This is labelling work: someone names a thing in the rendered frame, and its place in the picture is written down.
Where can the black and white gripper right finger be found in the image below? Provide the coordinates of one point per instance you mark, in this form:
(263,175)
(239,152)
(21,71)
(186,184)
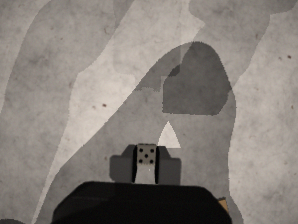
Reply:
(168,170)

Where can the white die with black pips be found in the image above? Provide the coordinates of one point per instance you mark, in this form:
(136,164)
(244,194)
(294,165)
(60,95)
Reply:
(146,154)

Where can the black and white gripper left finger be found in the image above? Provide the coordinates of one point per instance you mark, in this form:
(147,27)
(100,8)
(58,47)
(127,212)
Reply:
(123,168)

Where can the orange flat mat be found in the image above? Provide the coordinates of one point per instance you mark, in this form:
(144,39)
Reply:
(223,203)

